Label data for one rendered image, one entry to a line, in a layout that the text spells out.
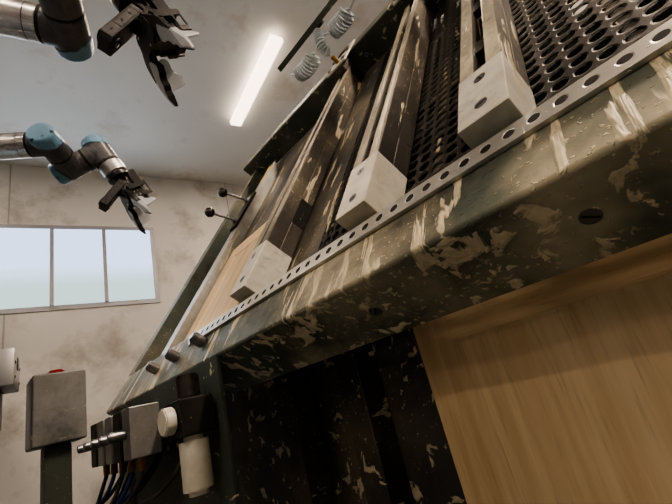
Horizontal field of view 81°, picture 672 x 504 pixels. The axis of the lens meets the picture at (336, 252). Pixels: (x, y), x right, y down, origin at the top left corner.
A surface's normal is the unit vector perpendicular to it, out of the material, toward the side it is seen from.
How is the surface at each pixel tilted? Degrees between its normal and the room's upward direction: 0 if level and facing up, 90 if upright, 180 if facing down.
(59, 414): 90
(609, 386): 90
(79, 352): 90
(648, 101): 55
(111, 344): 90
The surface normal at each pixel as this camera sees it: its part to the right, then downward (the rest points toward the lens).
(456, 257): -0.22, 0.72
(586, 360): -0.73, -0.06
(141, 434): 0.65, -0.40
